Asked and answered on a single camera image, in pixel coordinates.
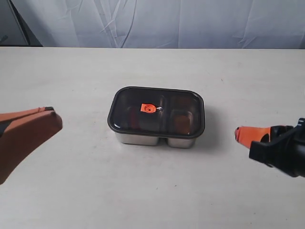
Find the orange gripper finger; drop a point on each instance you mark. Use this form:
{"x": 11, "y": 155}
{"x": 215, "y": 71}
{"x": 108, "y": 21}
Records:
{"x": 5, "y": 117}
{"x": 20, "y": 137}

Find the white backdrop curtain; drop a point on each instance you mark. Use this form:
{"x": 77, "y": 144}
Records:
{"x": 171, "y": 24}

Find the stainless steel lunch box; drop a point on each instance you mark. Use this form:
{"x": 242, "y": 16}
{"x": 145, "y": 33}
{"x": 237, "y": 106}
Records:
{"x": 157, "y": 140}

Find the dark lid with orange valve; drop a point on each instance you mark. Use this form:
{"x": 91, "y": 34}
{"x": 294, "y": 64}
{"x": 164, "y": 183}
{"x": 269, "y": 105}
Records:
{"x": 156, "y": 112}

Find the yellow cheese wedge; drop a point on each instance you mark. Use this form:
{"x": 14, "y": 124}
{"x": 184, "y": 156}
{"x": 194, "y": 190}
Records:
{"x": 181, "y": 124}

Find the red toy sausage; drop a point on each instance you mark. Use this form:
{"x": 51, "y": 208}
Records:
{"x": 133, "y": 120}

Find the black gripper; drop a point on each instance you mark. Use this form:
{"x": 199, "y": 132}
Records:
{"x": 285, "y": 151}

